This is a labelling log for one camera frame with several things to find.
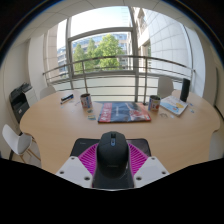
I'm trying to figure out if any black upright speaker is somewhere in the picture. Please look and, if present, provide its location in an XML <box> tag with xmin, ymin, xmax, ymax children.
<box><xmin>179</xmin><ymin>77</ymin><xmax>192</xmax><ymax>103</ymax></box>

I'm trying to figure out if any black computer mouse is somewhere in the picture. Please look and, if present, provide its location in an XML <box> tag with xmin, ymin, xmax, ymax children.
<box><xmin>92</xmin><ymin>130</ymin><xmax>135</xmax><ymax>190</ymax></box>

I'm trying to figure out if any white illustrated booklet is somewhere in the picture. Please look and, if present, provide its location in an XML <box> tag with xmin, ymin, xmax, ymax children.
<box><xmin>159</xmin><ymin>94</ymin><xmax>190</xmax><ymax>117</ymax></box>

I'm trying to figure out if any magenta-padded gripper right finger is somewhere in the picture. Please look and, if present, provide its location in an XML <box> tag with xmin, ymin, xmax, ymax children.
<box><xmin>127</xmin><ymin>142</ymin><xmax>170</xmax><ymax>190</ymax></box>

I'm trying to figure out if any metal balcony railing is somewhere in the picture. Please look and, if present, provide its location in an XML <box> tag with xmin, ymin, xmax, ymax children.
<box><xmin>41</xmin><ymin>54</ymin><xmax>196</xmax><ymax>103</ymax></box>

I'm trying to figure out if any black mouse pad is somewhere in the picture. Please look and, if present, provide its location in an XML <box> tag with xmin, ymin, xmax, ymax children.
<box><xmin>69</xmin><ymin>137</ymin><xmax>152</xmax><ymax>158</ymax></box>

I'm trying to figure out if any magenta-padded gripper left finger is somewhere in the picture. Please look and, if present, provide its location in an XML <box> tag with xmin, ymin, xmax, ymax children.
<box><xmin>55</xmin><ymin>142</ymin><xmax>101</xmax><ymax>189</ymax></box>

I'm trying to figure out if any red printed magazine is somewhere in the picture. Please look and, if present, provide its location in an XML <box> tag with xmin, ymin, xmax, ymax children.
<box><xmin>97</xmin><ymin>101</ymin><xmax>152</xmax><ymax>125</ymax></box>

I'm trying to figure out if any dark blue stapler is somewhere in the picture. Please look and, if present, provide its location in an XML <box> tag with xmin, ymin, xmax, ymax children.
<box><xmin>59</xmin><ymin>93</ymin><xmax>75</xmax><ymax>105</ymax></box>

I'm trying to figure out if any black office printer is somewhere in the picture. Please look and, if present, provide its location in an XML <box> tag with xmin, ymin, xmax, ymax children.
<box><xmin>8</xmin><ymin>82</ymin><xmax>35</xmax><ymax>125</ymax></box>

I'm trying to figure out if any white chair with wooden legs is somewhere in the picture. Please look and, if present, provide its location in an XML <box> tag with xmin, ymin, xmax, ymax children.
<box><xmin>1</xmin><ymin>123</ymin><xmax>42</xmax><ymax>165</ymax></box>

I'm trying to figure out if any green tree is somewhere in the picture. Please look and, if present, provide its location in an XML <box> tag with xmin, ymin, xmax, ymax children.
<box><xmin>72</xmin><ymin>33</ymin><xmax>129</xmax><ymax>72</ymax></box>

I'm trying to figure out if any printed cup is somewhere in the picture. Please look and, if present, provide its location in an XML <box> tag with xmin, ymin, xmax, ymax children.
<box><xmin>79</xmin><ymin>92</ymin><xmax>94</xmax><ymax>110</ymax></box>
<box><xmin>147</xmin><ymin>94</ymin><xmax>162</xmax><ymax>112</ymax></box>

